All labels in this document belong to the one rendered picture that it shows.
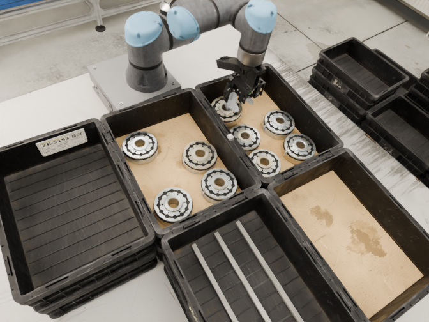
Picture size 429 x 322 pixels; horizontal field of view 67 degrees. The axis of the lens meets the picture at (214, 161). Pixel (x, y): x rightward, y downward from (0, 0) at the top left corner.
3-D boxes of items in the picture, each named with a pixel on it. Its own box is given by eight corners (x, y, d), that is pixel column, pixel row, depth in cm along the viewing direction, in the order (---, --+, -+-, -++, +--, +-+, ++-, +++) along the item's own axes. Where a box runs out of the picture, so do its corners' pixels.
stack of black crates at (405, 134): (338, 151, 195) (366, 113, 167) (368, 131, 207) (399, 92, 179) (391, 201, 179) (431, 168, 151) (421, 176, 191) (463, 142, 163)
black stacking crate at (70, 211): (0, 179, 90) (-21, 155, 80) (105, 142, 100) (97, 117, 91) (36, 315, 72) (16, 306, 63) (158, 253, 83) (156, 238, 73)
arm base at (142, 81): (117, 75, 118) (113, 52, 109) (150, 59, 124) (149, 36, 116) (143, 99, 112) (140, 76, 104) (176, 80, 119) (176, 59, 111)
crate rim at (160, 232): (99, 121, 92) (97, 115, 90) (191, 91, 103) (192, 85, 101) (158, 241, 75) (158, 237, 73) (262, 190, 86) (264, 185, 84)
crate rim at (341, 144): (191, 91, 103) (192, 85, 101) (267, 67, 114) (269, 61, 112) (262, 190, 86) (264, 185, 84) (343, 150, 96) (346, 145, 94)
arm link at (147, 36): (120, 51, 110) (115, 15, 99) (154, 39, 116) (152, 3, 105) (138, 72, 106) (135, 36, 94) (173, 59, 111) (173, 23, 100)
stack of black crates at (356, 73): (292, 108, 211) (318, 51, 174) (323, 92, 223) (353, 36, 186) (337, 151, 195) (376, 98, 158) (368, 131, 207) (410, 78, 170)
